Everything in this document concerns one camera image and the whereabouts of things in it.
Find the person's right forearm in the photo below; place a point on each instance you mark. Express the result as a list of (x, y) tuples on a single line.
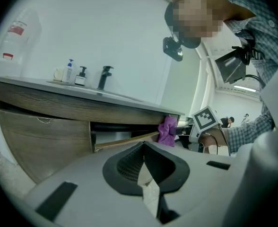
[(245, 132)]

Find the black faucet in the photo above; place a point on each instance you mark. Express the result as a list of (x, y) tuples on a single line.
[(104, 78)]

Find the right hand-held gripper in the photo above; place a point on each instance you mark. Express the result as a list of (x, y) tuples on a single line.
[(206, 119)]

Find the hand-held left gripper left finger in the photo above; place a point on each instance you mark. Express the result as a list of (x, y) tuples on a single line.
[(87, 188)]

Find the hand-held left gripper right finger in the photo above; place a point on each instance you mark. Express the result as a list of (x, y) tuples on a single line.
[(200, 181)]

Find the person's head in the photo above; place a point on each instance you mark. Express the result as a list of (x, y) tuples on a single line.
[(193, 15)]

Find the purple cloth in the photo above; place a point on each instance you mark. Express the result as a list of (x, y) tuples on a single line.
[(167, 131)]

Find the black head camera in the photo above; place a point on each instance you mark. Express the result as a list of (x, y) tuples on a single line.
[(173, 48)]

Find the white box with red labels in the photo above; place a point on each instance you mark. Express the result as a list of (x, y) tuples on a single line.
[(23, 44)]

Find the dark pump soap bottle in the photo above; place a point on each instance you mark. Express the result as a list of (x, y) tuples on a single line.
[(80, 78)]

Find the white pump lotion bottle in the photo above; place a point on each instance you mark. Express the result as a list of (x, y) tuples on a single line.
[(68, 72)]

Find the long ceiling light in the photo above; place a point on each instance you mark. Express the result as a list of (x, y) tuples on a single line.
[(246, 87)]

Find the person's checked shirt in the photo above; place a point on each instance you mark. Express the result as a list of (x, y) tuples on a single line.
[(266, 20)]

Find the grey metal box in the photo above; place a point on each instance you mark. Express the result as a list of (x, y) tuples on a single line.
[(231, 65)]

